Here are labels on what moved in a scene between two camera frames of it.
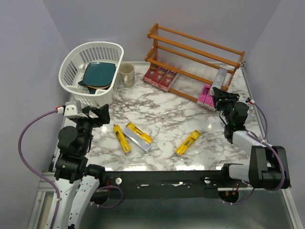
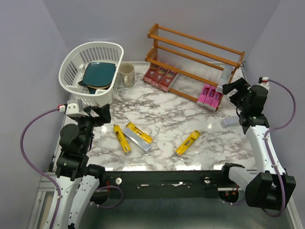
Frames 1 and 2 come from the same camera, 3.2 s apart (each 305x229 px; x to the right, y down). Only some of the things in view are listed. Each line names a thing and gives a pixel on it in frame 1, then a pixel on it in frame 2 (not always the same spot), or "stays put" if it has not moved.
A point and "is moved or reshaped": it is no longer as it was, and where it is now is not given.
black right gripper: (219, 95) → (242, 84)
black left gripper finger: (86, 110) stays put
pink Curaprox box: (204, 93) stays put
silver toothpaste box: (220, 78) is moved or reshaped
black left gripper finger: (103, 114) stays put
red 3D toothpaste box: (162, 73) stays put
